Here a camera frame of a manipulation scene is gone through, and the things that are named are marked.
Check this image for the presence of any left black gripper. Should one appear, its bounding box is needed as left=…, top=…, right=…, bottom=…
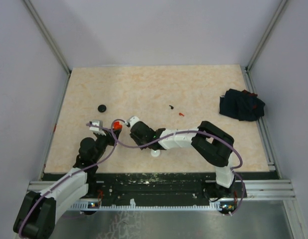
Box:
left=93, top=127, right=121, bottom=163

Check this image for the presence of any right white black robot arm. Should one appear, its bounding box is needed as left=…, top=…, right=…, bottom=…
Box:
left=127, top=117, right=235, bottom=197

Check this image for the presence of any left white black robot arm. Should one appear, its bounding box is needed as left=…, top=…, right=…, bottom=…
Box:
left=13, top=126, right=122, bottom=239

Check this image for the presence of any dark navy crumpled cloth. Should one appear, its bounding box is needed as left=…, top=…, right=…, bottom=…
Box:
left=219, top=89, right=266, bottom=121

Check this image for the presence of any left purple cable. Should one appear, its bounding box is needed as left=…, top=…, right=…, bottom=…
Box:
left=18, top=121, right=125, bottom=236

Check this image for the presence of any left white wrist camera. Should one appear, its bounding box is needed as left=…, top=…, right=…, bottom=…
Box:
left=87, top=120, right=106, bottom=135

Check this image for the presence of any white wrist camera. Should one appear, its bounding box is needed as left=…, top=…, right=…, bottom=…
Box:
left=87, top=120, right=106, bottom=135
left=126, top=116, right=140, bottom=127

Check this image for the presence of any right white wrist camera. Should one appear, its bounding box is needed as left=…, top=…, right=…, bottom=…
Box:
left=126, top=116, right=140, bottom=127

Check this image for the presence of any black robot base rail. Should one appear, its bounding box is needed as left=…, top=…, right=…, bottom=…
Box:
left=86, top=173, right=247, bottom=207

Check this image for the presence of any white slotted cable duct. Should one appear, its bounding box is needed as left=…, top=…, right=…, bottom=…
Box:
left=69, top=199, right=226, bottom=212

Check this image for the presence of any left aluminium frame post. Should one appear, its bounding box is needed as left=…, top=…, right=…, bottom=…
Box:
left=21, top=0, right=72, bottom=76

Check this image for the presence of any aluminium frame post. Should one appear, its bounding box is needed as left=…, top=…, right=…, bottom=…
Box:
left=245, top=0, right=290, bottom=73
left=21, top=0, right=72, bottom=76

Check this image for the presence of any right aluminium frame post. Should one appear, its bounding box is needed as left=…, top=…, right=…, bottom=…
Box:
left=245, top=0, right=290, bottom=73

